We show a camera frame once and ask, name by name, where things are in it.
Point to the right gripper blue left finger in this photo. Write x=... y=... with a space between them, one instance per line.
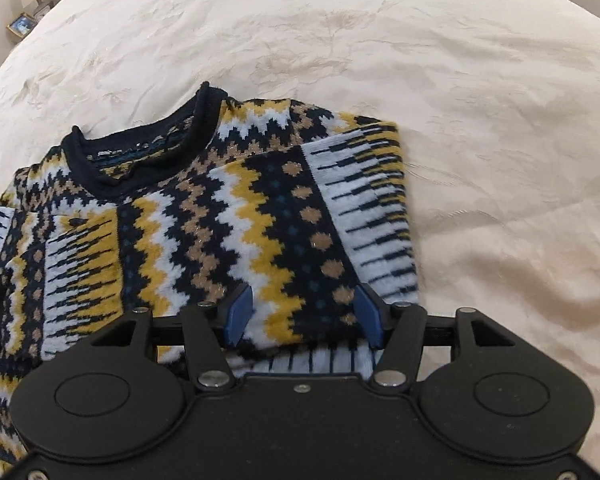
x=235 y=311

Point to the framed photo on nightstand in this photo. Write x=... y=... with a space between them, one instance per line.
x=22 y=26

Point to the cream white bedspread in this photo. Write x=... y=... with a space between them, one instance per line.
x=497 y=101

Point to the left bedside table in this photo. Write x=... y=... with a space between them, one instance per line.
x=35 y=10

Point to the navy yellow white knit sweater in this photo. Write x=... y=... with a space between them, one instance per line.
x=300 y=203

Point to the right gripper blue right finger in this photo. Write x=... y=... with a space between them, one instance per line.
x=373 y=315

